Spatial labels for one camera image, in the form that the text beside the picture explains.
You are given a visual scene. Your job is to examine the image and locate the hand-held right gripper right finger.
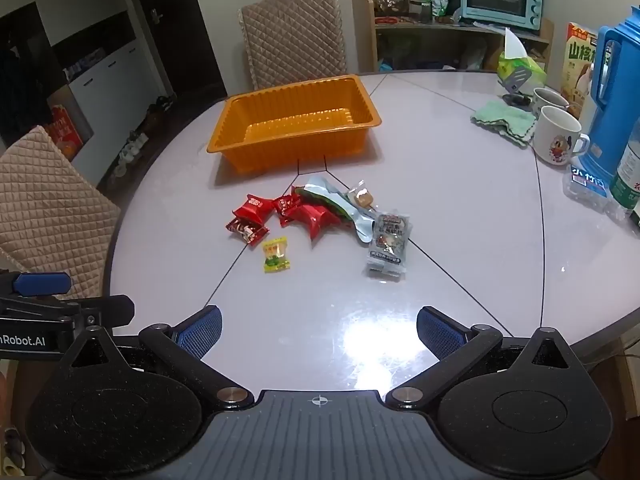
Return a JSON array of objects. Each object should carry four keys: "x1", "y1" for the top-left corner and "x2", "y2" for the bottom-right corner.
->
[{"x1": 386, "y1": 305, "x2": 581, "y2": 410}]

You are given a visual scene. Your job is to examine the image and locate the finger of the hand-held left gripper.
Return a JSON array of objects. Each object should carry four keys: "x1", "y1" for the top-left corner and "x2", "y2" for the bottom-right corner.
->
[
  {"x1": 0, "y1": 295, "x2": 136, "y2": 327},
  {"x1": 0, "y1": 271, "x2": 72, "y2": 301}
]

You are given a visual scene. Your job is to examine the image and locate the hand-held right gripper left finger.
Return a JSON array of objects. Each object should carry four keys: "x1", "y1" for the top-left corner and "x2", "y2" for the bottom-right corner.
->
[{"x1": 59, "y1": 305, "x2": 252, "y2": 410}]

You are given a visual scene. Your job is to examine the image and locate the grey snack packet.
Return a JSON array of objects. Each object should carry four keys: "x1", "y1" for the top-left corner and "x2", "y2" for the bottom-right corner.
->
[{"x1": 366, "y1": 210, "x2": 415, "y2": 281}]

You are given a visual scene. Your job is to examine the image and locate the yellow candy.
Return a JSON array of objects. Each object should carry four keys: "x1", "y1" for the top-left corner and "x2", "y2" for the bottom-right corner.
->
[{"x1": 263, "y1": 238, "x2": 293, "y2": 275}]

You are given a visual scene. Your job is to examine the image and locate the dark red snack packet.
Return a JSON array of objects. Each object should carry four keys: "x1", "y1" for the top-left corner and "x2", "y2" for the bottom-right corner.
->
[{"x1": 224, "y1": 216, "x2": 270, "y2": 246}]

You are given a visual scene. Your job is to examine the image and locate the red pillow snack packet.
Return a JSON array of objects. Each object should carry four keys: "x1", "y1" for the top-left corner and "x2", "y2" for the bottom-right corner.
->
[{"x1": 234, "y1": 193, "x2": 276, "y2": 224}]

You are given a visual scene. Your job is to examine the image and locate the small red cartoon snack packet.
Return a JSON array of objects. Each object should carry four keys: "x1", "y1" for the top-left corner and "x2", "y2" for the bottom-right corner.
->
[{"x1": 272, "y1": 194, "x2": 302, "y2": 228}]

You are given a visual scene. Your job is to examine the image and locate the clear brown candy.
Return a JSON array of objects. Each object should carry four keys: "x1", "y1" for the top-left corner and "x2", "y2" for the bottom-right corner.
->
[{"x1": 345, "y1": 180, "x2": 376, "y2": 211}]

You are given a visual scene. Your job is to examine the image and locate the large red snack packet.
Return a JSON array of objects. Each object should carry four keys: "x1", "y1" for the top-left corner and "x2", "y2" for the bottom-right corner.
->
[{"x1": 287, "y1": 202, "x2": 351, "y2": 251}]

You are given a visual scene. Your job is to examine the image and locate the green and silver snack bag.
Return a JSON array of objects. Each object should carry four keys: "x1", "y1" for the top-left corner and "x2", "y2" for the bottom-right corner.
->
[{"x1": 291, "y1": 176, "x2": 378, "y2": 245}]

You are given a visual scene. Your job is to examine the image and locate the orange plastic tray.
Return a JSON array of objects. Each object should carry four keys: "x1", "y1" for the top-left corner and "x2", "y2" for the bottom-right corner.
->
[{"x1": 206, "y1": 74, "x2": 383, "y2": 177}]

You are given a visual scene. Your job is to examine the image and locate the beige quilted chair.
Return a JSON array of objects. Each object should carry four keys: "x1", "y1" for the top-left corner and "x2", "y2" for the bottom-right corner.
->
[
  {"x1": 239, "y1": 0, "x2": 348, "y2": 92},
  {"x1": 0, "y1": 125, "x2": 123, "y2": 301}
]

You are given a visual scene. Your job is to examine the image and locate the beige slipper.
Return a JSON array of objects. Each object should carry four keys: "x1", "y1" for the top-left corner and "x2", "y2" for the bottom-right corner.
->
[{"x1": 0, "y1": 427, "x2": 26, "y2": 476}]

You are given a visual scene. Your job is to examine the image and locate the red box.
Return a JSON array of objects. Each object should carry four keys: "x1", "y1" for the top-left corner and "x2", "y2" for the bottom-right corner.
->
[{"x1": 47, "y1": 104, "x2": 96, "y2": 161}]

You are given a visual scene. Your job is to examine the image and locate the row of shoes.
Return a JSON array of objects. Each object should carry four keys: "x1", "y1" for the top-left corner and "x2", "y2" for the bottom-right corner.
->
[{"x1": 112, "y1": 95, "x2": 176, "y2": 181}]

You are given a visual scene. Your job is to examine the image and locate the crushed clear plastic bottle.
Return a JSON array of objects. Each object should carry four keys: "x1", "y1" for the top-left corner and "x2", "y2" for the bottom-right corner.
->
[{"x1": 562, "y1": 162, "x2": 636, "y2": 221}]

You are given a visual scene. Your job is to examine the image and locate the white cabinet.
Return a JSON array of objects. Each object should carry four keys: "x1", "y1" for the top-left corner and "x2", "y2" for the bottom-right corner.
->
[{"x1": 50, "y1": 35, "x2": 173, "y2": 186}]

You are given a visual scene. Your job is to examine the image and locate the green cloth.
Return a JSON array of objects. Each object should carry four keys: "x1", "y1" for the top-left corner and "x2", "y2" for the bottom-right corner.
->
[{"x1": 471, "y1": 100, "x2": 538, "y2": 148}]

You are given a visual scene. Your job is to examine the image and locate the white mug with cartoon print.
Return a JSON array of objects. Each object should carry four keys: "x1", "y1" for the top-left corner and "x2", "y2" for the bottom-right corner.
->
[{"x1": 532, "y1": 106, "x2": 591, "y2": 167}]

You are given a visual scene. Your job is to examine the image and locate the green label water bottle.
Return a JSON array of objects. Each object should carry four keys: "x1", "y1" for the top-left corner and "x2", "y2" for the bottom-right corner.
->
[{"x1": 609, "y1": 120, "x2": 640, "y2": 221}]

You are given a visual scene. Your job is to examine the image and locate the patterned ceramic cup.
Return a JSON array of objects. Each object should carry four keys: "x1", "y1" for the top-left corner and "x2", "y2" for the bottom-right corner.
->
[{"x1": 532, "y1": 87, "x2": 571, "y2": 118}]

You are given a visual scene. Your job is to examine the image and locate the grey phone stand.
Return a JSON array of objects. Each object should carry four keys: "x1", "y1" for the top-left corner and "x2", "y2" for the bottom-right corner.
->
[{"x1": 501, "y1": 57, "x2": 535, "y2": 108}]

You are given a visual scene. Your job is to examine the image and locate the green tissue pack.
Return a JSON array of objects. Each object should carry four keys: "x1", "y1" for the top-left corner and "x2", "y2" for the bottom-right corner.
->
[{"x1": 497, "y1": 27, "x2": 548, "y2": 88}]

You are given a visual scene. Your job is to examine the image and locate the dark wooden door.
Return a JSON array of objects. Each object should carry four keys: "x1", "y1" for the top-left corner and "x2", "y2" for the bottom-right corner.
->
[{"x1": 127, "y1": 0, "x2": 228, "y2": 106}]

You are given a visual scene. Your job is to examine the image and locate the blue thermos jug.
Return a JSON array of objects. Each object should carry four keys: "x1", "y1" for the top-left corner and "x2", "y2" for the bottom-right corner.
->
[{"x1": 570, "y1": 5, "x2": 640, "y2": 191}]

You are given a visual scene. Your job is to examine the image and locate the yellow and green carton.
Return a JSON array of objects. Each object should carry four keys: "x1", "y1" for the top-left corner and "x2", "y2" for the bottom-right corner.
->
[{"x1": 560, "y1": 22, "x2": 601, "y2": 121}]

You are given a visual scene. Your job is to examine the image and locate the wooden shelf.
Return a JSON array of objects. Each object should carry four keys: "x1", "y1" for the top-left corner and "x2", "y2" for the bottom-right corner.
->
[{"x1": 351, "y1": 0, "x2": 555, "y2": 75}]

